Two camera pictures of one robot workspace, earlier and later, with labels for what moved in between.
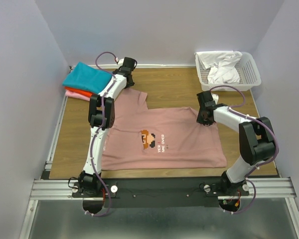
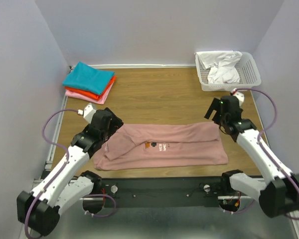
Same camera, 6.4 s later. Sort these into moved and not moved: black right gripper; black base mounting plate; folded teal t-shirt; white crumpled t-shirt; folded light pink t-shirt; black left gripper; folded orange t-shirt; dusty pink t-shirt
Moved: black right gripper; black left gripper; dusty pink t-shirt
Not moved: folded teal t-shirt; folded light pink t-shirt; folded orange t-shirt; white crumpled t-shirt; black base mounting plate
